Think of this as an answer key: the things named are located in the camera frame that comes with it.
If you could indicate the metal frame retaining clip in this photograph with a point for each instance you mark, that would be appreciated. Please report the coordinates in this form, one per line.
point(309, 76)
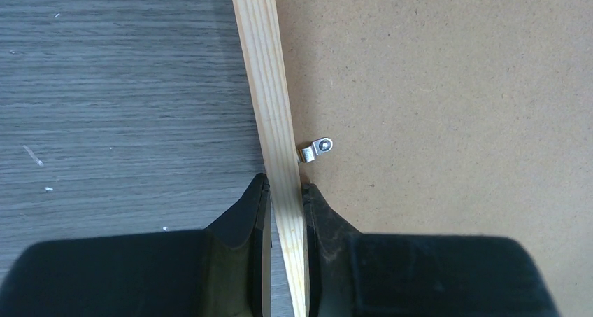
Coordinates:
point(314, 149)

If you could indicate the orange wooden picture frame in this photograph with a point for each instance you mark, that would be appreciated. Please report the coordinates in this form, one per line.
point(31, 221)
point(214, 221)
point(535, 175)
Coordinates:
point(450, 117)

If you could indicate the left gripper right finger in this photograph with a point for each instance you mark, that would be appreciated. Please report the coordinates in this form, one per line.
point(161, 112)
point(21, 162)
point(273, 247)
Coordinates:
point(362, 274)

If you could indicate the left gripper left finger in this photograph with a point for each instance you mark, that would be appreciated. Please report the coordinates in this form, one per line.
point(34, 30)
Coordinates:
point(223, 269)

